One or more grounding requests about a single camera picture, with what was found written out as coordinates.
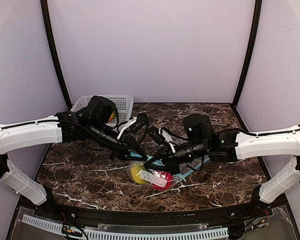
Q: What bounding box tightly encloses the red toy apple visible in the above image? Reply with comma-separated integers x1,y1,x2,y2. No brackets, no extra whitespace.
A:
151,171,174,191

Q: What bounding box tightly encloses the black frame post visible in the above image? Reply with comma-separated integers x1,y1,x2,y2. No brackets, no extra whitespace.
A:
40,0,72,110
231,0,263,109

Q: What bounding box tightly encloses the black front frame rail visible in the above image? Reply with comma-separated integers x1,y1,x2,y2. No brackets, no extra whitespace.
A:
31,203,266,227

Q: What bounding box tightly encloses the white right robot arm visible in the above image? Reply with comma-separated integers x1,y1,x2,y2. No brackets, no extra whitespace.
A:
144,113,300,205

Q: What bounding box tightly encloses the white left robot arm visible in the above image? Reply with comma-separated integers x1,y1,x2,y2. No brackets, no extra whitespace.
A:
0,95,149,206

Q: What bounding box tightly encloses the white slotted cable duct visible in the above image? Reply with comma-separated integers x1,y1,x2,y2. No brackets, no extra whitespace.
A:
22,214,229,240

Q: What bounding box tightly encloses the white perforated plastic basket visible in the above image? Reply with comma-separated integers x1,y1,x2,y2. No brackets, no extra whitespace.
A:
70,94,134,123

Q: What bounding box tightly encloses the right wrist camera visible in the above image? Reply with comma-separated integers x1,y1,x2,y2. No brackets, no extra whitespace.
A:
148,126,176,153

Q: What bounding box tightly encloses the clear zip bag blue zipper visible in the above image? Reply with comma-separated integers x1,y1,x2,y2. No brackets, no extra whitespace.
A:
174,156,210,182

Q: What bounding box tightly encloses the right black frame post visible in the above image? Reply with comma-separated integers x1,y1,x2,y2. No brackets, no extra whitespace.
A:
231,0,263,109

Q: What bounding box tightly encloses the orange green toy mango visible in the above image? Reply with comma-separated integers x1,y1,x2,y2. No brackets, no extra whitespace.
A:
108,111,116,123

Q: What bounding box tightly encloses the clear zip bag yellow slider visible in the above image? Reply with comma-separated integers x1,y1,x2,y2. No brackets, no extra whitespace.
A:
126,161,183,191

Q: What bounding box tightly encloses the left black frame post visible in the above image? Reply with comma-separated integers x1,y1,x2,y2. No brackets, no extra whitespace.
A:
40,0,72,110

